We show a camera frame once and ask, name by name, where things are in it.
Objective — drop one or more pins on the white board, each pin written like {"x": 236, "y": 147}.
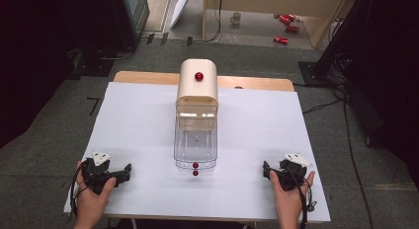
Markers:
{"x": 179, "y": 7}

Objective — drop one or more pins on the clear plastic drawer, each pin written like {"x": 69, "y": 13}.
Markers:
{"x": 195, "y": 137}

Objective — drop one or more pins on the small red drawer knob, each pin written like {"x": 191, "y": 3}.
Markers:
{"x": 195, "y": 165}

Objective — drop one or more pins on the white table cover sheet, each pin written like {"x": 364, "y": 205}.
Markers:
{"x": 141, "y": 130}

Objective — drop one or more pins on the large red round knob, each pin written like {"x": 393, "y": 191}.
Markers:
{"x": 199, "y": 76}

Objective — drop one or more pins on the person's right hand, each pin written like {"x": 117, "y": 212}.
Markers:
{"x": 290, "y": 206}

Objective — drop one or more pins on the grey mug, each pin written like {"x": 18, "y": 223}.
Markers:
{"x": 235, "y": 18}

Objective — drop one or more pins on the wooden table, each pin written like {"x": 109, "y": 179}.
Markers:
{"x": 148, "y": 78}

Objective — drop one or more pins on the dark monitor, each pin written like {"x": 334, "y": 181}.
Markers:
{"x": 133, "y": 15}

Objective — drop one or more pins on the person's left hand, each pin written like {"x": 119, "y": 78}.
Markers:
{"x": 90, "y": 204}

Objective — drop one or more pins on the black stand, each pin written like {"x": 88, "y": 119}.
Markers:
{"x": 324, "y": 62}

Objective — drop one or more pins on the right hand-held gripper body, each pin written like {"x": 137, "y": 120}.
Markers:
{"x": 291, "y": 174}

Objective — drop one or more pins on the black curtain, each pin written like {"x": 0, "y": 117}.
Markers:
{"x": 39, "y": 58}
{"x": 392, "y": 91}

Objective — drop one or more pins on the red can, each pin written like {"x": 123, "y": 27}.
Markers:
{"x": 292, "y": 17}
{"x": 284, "y": 19}
{"x": 280, "y": 40}
{"x": 292, "y": 28}

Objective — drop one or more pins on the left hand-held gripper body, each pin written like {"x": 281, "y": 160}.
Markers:
{"x": 99, "y": 176}

